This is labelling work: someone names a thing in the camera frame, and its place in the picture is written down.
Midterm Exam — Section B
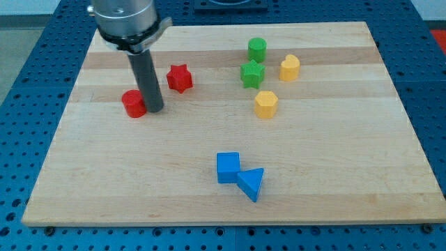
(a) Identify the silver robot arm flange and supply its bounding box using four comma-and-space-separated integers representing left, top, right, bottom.
87, 0, 173, 54

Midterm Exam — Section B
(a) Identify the green star block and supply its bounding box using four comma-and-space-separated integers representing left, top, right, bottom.
240, 59, 266, 89

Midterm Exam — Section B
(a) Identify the red star block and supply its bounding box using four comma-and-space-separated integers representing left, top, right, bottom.
167, 64, 194, 93

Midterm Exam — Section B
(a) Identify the blue cube block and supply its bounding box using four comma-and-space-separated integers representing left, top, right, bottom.
216, 152, 240, 183

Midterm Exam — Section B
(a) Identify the yellow hexagon block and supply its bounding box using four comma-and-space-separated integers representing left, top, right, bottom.
254, 91, 279, 119

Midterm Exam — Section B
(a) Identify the blue triangle block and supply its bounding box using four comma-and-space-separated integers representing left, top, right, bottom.
236, 168, 264, 202

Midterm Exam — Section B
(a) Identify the wooden board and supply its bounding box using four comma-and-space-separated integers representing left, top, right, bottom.
22, 22, 445, 227

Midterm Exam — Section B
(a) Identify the green cylinder block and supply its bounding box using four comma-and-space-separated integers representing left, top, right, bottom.
247, 38, 267, 63

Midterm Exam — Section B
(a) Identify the yellow heart block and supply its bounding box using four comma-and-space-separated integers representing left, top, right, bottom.
279, 54, 300, 82

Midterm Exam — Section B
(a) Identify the red cylinder block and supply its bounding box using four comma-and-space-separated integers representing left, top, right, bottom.
121, 89, 147, 118

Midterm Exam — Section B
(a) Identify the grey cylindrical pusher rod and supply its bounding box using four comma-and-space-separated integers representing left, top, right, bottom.
128, 50, 164, 113

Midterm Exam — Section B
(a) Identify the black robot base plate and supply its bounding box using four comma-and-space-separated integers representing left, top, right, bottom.
193, 0, 268, 13

